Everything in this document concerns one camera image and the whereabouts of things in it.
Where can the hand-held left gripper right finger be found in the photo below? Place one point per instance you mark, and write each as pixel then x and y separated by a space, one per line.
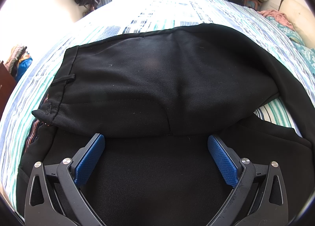
pixel 222 160

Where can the teal patterned blanket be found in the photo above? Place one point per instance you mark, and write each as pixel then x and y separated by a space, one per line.
pixel 302 51

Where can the striped bed sheet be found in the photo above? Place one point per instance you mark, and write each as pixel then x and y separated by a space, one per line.
pixel 147 19

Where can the pink cloth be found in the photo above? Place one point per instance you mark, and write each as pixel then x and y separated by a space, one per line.
pixel 275 16

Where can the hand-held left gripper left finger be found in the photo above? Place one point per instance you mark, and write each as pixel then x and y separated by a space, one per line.
pixel 89 159

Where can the wooden stool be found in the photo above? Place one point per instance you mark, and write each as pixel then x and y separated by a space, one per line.
pixel 256 4

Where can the dark wooden cabinet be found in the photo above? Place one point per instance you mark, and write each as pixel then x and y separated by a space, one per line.
pixel 6 83

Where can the white pillow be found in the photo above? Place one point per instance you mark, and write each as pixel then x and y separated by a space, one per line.
pixel 299 16

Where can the black pants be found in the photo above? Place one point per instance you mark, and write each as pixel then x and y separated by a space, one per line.
pixel 157 80

